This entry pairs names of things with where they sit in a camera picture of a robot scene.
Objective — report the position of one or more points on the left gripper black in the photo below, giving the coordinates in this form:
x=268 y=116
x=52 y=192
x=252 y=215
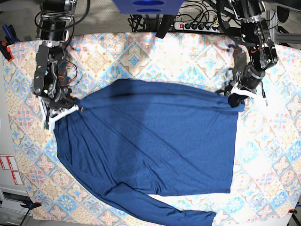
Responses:
x=247 y=80

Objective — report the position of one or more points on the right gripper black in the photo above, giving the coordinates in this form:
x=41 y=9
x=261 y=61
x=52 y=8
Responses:
x=57 y=108

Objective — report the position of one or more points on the blue long-sleeve T-shirt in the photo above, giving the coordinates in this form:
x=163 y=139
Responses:
x=134 y=139

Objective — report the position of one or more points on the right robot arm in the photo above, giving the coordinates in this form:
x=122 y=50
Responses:
x=53 y=22

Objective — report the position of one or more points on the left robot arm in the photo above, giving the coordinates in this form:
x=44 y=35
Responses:
x=255 y=36

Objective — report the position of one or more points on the red white labels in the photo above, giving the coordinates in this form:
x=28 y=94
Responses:
x=9 y=167

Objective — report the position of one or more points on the red black clamp left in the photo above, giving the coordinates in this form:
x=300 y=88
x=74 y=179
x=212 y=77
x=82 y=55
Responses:
x=5 y=50

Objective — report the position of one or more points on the white power strip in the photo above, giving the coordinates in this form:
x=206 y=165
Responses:
x=199 y=27

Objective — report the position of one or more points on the black clamp bottom left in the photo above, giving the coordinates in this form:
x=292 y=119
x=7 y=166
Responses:
x=30 y=205

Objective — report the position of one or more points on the blue clamp top left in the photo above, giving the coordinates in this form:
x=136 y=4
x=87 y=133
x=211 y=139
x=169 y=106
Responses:
x=11 y=36

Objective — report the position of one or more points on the patterned tile tablecloth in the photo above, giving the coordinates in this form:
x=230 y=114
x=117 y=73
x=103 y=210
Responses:
x=267 y=170

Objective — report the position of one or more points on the white cabinet bottom left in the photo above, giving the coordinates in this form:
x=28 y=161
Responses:
x=10 y=208

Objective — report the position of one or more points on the black clamp bottom right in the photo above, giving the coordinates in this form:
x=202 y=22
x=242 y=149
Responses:
x=293 y=211

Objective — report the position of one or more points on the blue box overhead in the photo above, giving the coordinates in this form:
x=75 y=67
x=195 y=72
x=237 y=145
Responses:
x=133 y=7

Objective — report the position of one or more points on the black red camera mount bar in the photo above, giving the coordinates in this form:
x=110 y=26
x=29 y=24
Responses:
x=165 y=24

